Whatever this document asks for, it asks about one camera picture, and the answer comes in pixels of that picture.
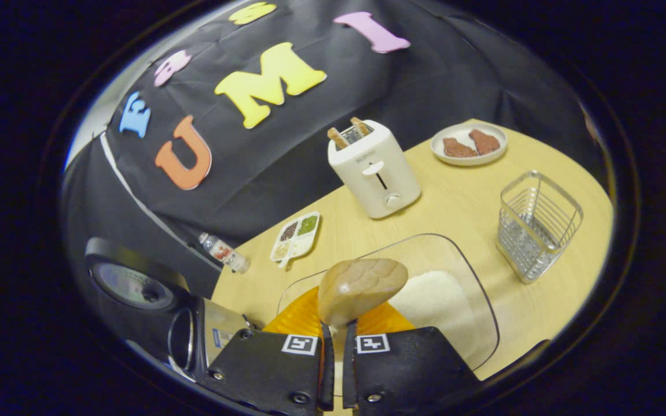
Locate white round plate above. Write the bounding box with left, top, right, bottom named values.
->
left=430, top=122, right=509, bottom=167

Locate white divided dish of beans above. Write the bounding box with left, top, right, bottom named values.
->
left=269, top=211, right=321, bottom=270

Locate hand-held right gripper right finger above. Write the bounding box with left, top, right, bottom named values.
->
left=342, top=300, right=484, bottom=416

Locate small clear bottle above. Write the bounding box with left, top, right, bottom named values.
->
left=198, top=232, right=251, bottom=274

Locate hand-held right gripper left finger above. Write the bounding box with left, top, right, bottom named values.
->
left=205, top=286, right=335, bottom=416

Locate brown meat piece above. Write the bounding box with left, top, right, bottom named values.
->
left=469, top=128, right=501, bottom=155
left=442, top=137, right=478, bottom=158

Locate metal wire chopstick holder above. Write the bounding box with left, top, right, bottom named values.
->
left=497, top=170, right=584, bottom=284

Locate wooden spoon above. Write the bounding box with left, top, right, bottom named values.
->
left=317, top=258, right=409, bottom=330

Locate clear box of white rice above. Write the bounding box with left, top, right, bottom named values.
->
left=276, top=233, right=500, bottom=372

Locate white toaster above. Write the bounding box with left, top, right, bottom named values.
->
left=327, top=120, right=421, bottom=220

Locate dark grey rice cooker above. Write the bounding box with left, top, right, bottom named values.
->
left=83, top=237, right=253, bottom=382

